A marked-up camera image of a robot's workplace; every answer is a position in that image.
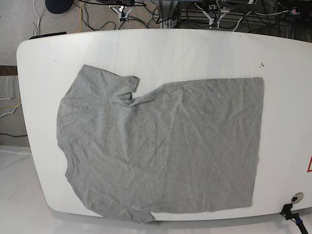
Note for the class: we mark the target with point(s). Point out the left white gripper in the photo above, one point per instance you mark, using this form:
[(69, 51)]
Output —
[(213, 13)]

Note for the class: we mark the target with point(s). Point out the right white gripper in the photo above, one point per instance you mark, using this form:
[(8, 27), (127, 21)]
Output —
[(122, 12)]

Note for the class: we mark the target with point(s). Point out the grey t-shirt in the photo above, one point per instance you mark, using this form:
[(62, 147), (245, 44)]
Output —
[(185, 147)]

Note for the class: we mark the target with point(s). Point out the black flat bar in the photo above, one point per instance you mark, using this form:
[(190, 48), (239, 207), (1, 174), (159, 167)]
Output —
[(48, 35)]

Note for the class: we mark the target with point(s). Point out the black round base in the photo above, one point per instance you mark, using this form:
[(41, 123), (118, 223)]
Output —
[(58, 6)]

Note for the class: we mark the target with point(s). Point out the silver table grommet right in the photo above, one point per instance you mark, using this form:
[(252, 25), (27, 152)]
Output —
[(297, 197)]

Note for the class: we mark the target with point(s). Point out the aluminium frame rail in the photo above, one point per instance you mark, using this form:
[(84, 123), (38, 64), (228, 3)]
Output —
[(200, 17)]

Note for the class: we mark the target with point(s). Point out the black clamp with cable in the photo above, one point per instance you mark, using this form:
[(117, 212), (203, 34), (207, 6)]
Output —
[(295, 217)]

